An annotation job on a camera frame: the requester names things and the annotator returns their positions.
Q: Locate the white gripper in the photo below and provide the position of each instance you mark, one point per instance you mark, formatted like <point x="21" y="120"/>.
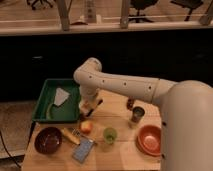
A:
<point x="88" y="104"/>

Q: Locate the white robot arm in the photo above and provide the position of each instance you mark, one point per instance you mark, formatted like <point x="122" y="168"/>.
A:
<point x="186" y="110"/>

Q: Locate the dark purple bowl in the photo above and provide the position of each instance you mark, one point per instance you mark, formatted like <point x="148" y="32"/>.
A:
<point x="48" y="140"/>

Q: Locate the orange red bowl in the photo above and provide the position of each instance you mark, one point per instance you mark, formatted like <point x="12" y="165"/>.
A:
<point x="149" y="140"/>

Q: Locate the green plastic tray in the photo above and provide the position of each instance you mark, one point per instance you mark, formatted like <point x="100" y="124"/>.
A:
<point x="67" y="112"/>

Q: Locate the metal fork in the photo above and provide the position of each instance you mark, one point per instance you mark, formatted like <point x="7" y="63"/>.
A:
<point x="79" y="135"/>

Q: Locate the white cloth in tray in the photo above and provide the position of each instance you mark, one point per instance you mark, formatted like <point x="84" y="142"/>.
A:
<point x="60" y="96"/>

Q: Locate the green plastic cup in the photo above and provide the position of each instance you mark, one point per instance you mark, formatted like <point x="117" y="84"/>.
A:
<point x="109" y="135"/>

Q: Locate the blue sponge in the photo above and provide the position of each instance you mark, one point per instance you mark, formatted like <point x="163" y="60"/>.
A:
<point x="83" y="149"/>

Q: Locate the green curved vegetable toy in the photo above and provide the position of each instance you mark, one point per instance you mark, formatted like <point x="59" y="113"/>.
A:
<point x="49" y="111"/>

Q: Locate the small dark brown bottle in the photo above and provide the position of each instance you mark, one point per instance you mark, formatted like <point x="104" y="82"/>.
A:
<point x="130" y="103"/>

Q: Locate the dark metal cup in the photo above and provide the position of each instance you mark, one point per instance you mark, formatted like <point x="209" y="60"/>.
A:
<point x="137" y="114"/>

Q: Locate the black office chair left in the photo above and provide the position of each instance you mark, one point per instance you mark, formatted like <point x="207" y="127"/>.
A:
<point x="35" y="4"/>

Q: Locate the black office chair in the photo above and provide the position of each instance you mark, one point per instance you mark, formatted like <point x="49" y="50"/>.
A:
<point x="35" y="4"/>
<point x="139" y="5"/>

